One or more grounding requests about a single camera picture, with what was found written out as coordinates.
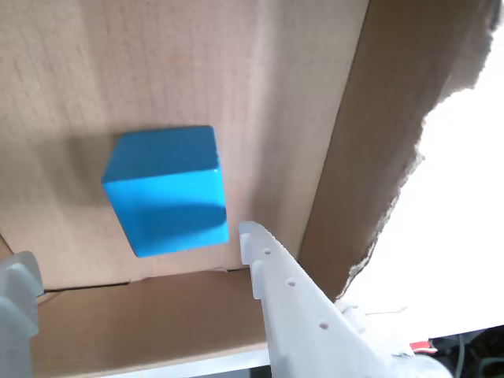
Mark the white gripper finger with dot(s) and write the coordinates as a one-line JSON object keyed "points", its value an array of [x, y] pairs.
{"points": [[299, 315], [17, 307]]}

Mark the blue cube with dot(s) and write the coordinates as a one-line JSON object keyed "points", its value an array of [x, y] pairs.
{"points": [[169, 197]]}

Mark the brown cardboard box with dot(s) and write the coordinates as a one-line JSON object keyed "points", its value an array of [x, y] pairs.
{"points": [[275, 98]]}

